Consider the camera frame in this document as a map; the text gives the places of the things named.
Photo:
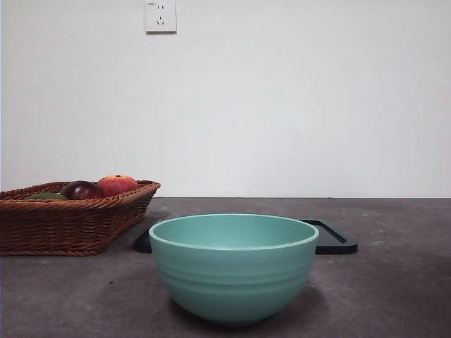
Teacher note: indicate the teal ceramic bowl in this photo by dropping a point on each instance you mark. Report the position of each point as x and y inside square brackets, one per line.
[232, 274]

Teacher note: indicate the green avocado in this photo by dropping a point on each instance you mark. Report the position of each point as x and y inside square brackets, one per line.
[46, 197]

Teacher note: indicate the red orange peach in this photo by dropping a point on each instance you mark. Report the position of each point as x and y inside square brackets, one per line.
[120, 183]

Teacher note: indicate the black rectangular tray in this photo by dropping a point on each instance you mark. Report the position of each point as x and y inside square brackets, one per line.
[334, 243]

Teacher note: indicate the dark red plum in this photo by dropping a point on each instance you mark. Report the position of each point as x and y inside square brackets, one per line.
[82, 191]

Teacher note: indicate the brown wicker basket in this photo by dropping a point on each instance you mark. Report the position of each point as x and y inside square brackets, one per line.
[63, 225]

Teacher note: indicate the white wall power socket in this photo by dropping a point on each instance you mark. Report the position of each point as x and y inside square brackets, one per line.
[161, 17]

